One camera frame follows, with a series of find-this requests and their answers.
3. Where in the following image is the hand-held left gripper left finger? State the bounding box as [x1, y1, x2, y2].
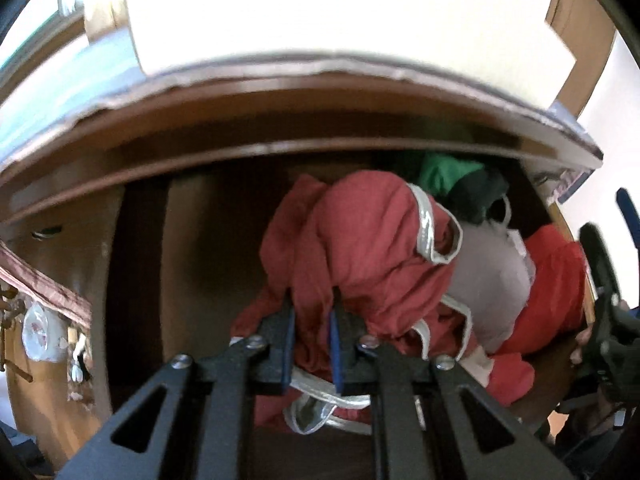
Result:
[55, 292, 297, 480]

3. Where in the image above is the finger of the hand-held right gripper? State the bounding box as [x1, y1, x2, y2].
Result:
[615, 187, 640, 266]
[579, 222, 623, 311]

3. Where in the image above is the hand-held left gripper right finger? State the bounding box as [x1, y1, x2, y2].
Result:
[327, 290, 576, 480]

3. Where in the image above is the bright red underwear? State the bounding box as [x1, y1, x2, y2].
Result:
[470, 225, 588, 408]

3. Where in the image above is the grey bra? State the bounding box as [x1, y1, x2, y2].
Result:
[440, 195, 538, 356]

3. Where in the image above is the dark red underwear silver trim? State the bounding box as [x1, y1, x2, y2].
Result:
[230, 170, 473, 436]

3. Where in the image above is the wooden drawer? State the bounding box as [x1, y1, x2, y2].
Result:
[102, 160, 596, 480]

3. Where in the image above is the green and black underwear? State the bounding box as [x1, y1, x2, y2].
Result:
[417, 152, 511, 223]

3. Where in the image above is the white cardboard box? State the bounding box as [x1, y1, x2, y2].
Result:
[122, 0, 576, 108]

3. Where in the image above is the person's right hand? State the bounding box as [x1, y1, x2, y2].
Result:
[570, 327, 596, 366]

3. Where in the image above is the pink patterned cloth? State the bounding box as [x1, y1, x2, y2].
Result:
[535, 167, 593, 206]

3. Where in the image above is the brown wooden door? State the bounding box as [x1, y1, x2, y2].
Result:
[545, 0, 618, 121]

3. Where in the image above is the dark wooden desk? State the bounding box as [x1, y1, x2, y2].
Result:
[0, 65, 606, 471]

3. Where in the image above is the white plastic bag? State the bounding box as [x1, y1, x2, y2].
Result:
[22, 302, 68, 363]

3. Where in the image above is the pink striped cloth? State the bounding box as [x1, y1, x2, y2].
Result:
[0, 240, 93, 331]

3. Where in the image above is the blue tiled tabletop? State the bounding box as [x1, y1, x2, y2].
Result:
[0, 25, 603, 171]

